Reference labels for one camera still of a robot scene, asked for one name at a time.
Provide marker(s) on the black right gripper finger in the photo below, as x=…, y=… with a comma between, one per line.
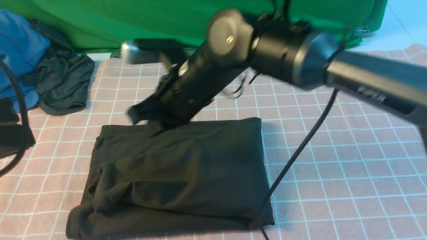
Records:
x=153, y=109

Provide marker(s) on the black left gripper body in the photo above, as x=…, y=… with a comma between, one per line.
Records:
x=10, y=130

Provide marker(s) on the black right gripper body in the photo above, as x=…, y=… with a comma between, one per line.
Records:
x=188, y=88

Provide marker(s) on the dark gray long-sleeve shirt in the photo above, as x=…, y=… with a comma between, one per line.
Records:
x=204, y=176

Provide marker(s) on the crumpled dark gray garment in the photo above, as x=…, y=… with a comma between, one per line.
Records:
x=62, y=77

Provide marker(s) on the blue crumpled garment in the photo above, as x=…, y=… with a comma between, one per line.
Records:
x=21, y=48

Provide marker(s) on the green backdrop cloth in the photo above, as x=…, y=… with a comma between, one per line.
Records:
x=93, y=25

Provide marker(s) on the metal binder clip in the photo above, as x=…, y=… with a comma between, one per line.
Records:
x=361, y=32

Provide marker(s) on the pink checkered tablecloth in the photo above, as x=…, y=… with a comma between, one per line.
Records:
x=362, y=177

